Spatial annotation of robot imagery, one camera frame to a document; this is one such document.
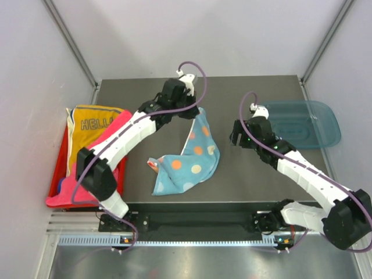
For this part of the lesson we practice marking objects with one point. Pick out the left aluminium frame post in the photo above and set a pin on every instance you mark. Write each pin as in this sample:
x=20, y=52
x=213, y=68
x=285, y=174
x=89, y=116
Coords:
x=69, y=40

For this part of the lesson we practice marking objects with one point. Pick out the blue polka dot towel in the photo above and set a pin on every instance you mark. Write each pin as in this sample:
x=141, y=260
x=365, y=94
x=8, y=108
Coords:
x=197, y=162

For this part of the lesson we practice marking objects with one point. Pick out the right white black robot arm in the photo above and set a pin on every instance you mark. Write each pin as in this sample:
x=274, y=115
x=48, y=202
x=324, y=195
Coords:
x=343, y=216

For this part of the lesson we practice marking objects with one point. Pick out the yellow hello towel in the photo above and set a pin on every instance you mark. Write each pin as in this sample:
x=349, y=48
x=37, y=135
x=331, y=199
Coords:
x=85, y=124

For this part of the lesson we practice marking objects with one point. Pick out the red plastic bin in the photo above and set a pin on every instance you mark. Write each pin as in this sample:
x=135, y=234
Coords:
x=53, y=199

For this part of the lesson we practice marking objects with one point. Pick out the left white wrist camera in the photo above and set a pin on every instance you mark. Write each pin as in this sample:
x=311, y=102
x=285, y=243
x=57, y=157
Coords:
x=188, y=79

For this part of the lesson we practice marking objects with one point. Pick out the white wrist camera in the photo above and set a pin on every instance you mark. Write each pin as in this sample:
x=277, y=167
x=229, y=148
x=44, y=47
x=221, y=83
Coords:
x=259, y=111
x=188, y=79

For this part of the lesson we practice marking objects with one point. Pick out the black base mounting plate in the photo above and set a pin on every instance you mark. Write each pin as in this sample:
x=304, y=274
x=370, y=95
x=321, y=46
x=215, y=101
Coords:
x=147, y=222

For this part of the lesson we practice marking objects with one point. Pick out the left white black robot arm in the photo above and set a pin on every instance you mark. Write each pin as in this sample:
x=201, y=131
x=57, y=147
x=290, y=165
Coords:
x=95, y=166

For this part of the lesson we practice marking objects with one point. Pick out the aluminium frame post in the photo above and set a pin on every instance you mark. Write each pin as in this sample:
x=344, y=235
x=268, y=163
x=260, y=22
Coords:
x=69, y=40
x=326, y=41

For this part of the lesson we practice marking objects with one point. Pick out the right aluminium frame post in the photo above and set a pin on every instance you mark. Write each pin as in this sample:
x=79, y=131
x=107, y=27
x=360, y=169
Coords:
x=326, y=41

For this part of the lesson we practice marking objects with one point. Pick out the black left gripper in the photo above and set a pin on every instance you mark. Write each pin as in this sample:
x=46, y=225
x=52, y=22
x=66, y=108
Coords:
x=192, y=99

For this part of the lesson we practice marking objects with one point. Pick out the translucent blue plastic container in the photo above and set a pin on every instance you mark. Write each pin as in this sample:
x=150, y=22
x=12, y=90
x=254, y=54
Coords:
x=305, y=124

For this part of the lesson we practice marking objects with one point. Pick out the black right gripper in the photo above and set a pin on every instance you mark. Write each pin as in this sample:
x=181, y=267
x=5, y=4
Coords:
x=234, y=136

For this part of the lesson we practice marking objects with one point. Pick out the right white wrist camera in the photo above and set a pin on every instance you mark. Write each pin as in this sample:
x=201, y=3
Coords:
x=259, y=111

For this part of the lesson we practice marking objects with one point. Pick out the aluminium extrusion rail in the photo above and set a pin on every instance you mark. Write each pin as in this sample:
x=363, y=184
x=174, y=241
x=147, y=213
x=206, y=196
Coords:
x=73, y=222

